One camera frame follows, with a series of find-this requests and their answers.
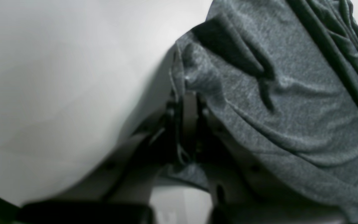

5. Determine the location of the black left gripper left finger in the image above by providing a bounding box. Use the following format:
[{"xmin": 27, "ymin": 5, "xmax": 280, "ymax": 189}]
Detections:
[{"xmin": 17, "ymin": 96, "xmax": 184, "ymax": 224}]

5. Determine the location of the grey t-shirt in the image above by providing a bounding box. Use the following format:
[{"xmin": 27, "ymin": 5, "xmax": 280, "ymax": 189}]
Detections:
[{"xmin": 169, "ymin": 0, "xmax": 358, "ymax": 224}]

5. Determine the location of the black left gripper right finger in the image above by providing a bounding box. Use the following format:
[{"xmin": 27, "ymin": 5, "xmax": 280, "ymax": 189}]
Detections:
[{"xmin": 184, "ymin": 93, "xmax": 347, "ymax": 224}]

